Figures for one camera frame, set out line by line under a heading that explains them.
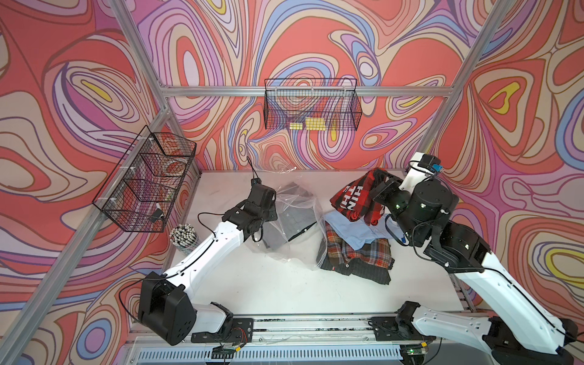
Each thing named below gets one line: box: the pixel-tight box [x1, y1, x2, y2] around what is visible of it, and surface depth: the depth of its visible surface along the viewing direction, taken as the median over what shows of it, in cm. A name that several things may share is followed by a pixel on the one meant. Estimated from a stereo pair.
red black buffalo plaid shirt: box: [329, 168, 388, 226], surface depth 60 cm
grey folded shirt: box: [262, 181, 318, 249], surface depth 94 cm
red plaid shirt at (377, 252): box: [325, 222, 395, 270], surface depth 86 cm
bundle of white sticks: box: [168, 223, 200, 254], surface depth 78 cm
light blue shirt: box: [323, 209, 409, 251], surface depth 87 cm
